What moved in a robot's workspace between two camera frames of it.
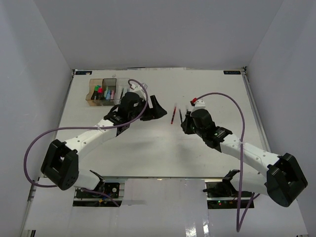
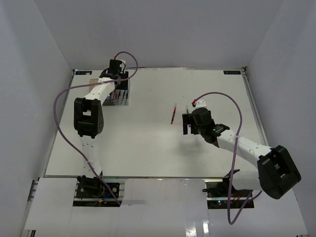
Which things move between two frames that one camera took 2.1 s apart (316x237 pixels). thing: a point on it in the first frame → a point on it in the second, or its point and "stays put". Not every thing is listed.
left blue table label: [83, 72] stays put
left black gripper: [157, 111] → [125, 75]
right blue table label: [231, 72] stays put
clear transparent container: [122, 87] stays put
